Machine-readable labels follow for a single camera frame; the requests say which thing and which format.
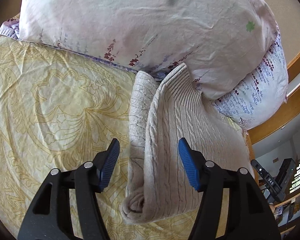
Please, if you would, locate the beige cable-knit sweater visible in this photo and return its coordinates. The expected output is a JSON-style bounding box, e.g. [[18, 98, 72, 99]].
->
[[121, 64, 253, 224]]

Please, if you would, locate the person's right hand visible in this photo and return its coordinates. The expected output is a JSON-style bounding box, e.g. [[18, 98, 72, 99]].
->
[[269, 204, 275, 213]]

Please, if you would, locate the white lavender-print pillow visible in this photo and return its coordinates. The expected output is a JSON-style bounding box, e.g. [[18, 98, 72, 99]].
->
[[213, 34, 288, 131]]

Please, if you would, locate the yellow patterned bed sheet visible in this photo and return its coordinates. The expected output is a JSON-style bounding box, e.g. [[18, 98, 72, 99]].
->
[[0, 18, 200, 239]]

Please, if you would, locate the pink floral pillow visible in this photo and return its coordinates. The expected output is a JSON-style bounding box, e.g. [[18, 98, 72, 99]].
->
[[19, 0, 279, 99]]

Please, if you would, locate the wooden headboard frame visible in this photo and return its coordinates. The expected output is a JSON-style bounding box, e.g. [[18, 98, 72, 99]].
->
[[248, 52, 300, 145]]

